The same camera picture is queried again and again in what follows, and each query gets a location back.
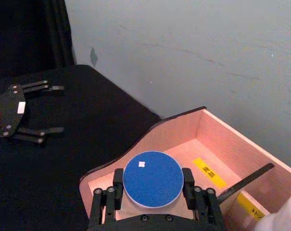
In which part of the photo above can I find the pale wooden tray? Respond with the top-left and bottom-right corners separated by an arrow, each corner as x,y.
79,106 -> 291,231

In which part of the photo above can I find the black table cloth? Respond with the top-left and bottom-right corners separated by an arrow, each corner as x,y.
0,64 -> 163,231

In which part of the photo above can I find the round blue disc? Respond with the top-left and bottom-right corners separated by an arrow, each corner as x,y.
122,151 -> 184,209

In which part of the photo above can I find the blurred white object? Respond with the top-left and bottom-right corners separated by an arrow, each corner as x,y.
248,192 -> 291,231

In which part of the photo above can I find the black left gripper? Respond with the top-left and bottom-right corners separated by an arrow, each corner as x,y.
0,80 -> 65,145

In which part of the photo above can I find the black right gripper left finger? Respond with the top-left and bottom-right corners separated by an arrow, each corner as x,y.
89,168 -> 125,226

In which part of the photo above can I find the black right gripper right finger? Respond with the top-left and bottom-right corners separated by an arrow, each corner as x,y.
182,167 -> 224,226

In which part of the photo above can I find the yellow label strip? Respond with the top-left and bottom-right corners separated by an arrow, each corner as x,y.
236,192 -> 266,223
192,157 -> 227,189

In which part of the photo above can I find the black curtain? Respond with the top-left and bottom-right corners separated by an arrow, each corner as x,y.
0,0 -> 75,74

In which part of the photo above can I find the black tray divider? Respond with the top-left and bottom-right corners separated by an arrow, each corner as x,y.
217,163 -> 275,205

